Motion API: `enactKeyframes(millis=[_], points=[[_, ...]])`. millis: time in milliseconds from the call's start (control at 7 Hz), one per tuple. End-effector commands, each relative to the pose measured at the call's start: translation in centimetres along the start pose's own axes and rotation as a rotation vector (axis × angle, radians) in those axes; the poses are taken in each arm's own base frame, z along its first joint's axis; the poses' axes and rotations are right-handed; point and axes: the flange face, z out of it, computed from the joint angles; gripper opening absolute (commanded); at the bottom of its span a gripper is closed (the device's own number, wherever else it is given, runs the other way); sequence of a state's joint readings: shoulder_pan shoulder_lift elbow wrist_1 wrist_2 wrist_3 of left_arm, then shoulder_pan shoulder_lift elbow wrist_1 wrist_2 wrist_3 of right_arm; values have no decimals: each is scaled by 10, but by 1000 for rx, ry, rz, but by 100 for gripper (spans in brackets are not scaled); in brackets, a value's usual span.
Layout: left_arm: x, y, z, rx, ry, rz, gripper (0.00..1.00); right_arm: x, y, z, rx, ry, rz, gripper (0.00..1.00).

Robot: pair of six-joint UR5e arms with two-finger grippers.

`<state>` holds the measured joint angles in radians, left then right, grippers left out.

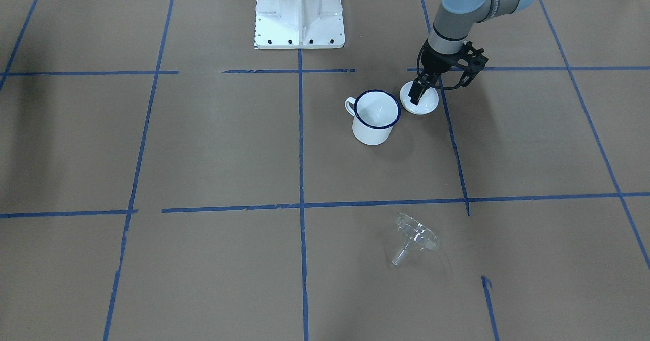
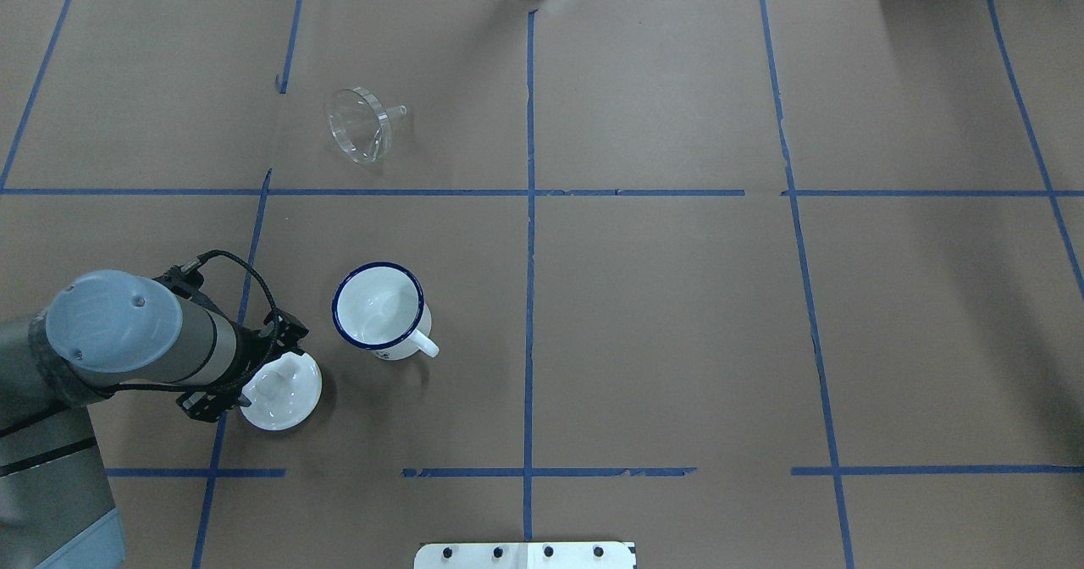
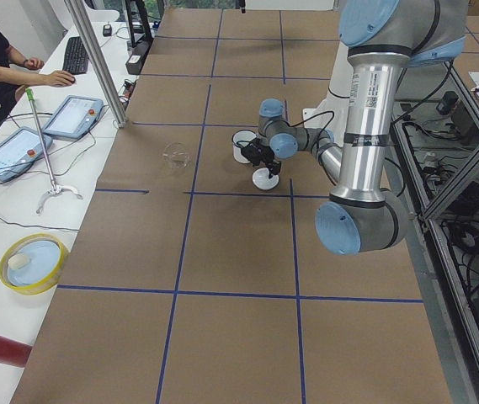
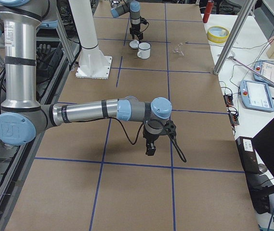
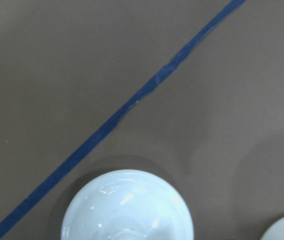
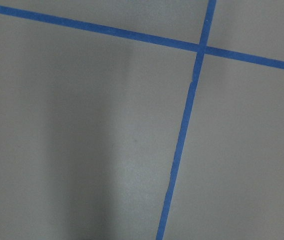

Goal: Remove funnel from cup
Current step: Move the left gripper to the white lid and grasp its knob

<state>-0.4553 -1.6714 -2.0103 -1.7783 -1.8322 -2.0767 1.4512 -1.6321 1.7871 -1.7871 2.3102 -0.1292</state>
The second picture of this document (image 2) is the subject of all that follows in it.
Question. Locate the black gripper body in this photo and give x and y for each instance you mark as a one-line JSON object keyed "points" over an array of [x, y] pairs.
{"points": [[251, 351]]}

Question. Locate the clear glass funnel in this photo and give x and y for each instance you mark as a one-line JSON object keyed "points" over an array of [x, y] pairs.
{"points": [[361, 125]]}

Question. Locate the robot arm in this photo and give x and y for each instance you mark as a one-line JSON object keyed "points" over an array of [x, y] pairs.
{"points": [[106, 333]]}

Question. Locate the white ceramic lid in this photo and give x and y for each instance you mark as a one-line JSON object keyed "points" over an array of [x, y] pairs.
{"points": [[284, 393]]}

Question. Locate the white enamel mug blue rim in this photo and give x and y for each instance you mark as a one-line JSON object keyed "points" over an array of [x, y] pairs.
{"points": [[381, 308]]}

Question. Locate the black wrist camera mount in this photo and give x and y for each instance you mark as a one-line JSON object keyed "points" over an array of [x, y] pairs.
{"points": [[232, 360]]}

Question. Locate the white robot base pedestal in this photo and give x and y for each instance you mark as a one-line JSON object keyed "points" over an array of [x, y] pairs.
{"points": [[552, 554]]}

